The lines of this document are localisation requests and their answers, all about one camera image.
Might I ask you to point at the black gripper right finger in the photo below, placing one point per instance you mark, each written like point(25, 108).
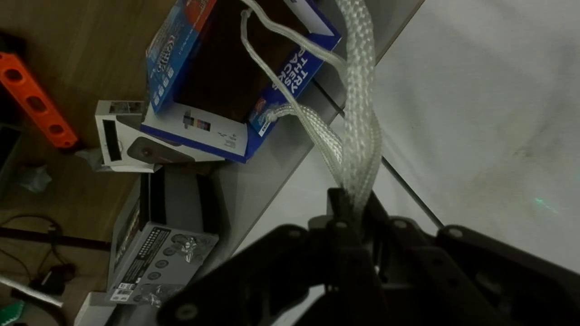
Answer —
point(472, 278)

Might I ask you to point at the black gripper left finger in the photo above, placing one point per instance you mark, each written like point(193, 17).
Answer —
point(284, 273)

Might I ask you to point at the blue cardboard box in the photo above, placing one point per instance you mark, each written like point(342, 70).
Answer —
point(206, 128)

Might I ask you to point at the small white black box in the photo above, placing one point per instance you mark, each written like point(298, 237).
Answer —
point(119, 115)

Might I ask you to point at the grey computer case with holes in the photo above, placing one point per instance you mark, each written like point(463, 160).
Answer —
point(164, 260)

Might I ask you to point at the small white carton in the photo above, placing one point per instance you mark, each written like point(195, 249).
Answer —
point(93, 311)

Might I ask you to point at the crumpled clear plastic wrapper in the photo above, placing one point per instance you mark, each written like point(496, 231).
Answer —
point(34, 180)

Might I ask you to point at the orange plastic tool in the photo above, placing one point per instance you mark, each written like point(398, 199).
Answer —
point(37, 101)

